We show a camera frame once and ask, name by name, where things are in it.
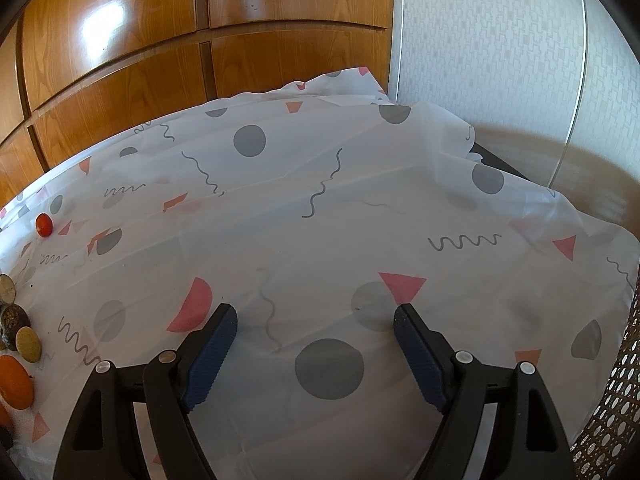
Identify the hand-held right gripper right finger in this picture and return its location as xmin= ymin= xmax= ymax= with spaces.
xmin=393 ymin=303 xmax=576 ymax=480

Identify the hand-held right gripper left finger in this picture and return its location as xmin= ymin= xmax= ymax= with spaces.
xmin=52 ymin=303 xmax=238 ymax=480

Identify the white patterned tablecloth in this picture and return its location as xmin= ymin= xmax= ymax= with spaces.
xmin=0 ymin=66 xmax=638 ymax=480

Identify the yellow round slice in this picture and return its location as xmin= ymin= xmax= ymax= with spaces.
xmin=15 ymin=326 xmax=42 ymax=362

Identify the dark brown passion fruit half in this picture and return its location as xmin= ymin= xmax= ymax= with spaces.
xmin=0 ymin=304 xmax=31 ymax=352

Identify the wicker chair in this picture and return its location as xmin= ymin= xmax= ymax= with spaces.
xmin=570 ymin=285 xmax=640 ymax=480

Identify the wooden wardrobe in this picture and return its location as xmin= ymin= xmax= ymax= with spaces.
xmin=0 ymin=0 xmax=396 ymax=208

